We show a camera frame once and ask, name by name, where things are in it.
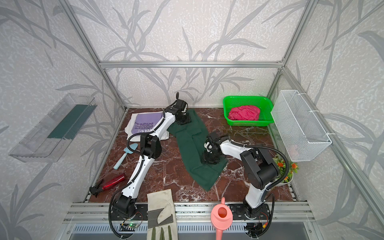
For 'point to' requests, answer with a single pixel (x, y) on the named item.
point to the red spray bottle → (94, 189)
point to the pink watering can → (222, 217)
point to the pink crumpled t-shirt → (245, 113)
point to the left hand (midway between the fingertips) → (191, 116)
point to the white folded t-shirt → (144, 122)
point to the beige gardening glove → (162, 218)
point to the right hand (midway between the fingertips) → (203, 159)
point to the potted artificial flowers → (291, 167)
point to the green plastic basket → (266, 115)
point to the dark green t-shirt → (193, 137)
